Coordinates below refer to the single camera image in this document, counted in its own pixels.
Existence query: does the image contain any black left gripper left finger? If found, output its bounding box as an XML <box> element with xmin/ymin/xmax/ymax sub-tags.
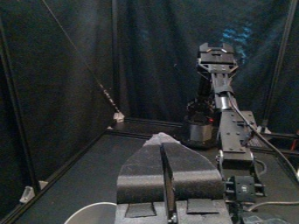
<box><xmin>114</xmin><ymin>132</ymin><xmax>172</xmax><ymax>224</ymax></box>

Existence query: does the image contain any grey cable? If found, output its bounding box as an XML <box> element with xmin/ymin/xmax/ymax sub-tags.
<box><xmin>248</xmin><ymin>200</ymin><xmax>299</xmax><ymax>213</ymax></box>

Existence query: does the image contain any black frame post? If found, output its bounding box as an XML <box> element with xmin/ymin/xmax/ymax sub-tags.
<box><xmin>0</xmin><ymin>25</ymin><xmax>43</xmax><ymax>193</ymax></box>
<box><xmin>261</xmin><ymin>0</ymin><xmax>299</xmax><ymax>127</ymax></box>
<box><xmin>111</xmin><ymin>0</ymin><xmax>122</xmax><ymax>116</ymax></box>

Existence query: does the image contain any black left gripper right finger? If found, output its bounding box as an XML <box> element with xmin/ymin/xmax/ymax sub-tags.
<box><xmin>161</xmin><ymin>133</ymin><xmax>234</xmax><ymax>224</ymax></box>

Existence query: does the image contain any white corner bracket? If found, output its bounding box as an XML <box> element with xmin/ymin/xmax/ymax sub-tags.
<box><xmin>19</xmin><ymin>185</ymin><xmax>38</xmax><ymax>204</ymax></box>
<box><xmin>113</xmin><ymin>111</ymin><xmax>127</xmax><ymax>123</ymax></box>

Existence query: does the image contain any black cloth curtain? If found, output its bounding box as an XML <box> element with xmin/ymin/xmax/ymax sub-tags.
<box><xmin>0</xmin><ymin>0</ymin><xmax>299</xmax><ymax>218</ymax></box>

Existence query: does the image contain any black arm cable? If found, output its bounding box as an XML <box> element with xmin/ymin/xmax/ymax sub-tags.
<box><xmin>228</xmin><ymin>92</ymin><xmax>299</xmax><ymax>185</ymax></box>

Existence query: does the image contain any thin diagonal cord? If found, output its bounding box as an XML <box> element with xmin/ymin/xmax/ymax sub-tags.
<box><xmin>41</xmin><ymin>0</ymin><xmax>122</xmax><ymax>114</ymax></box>

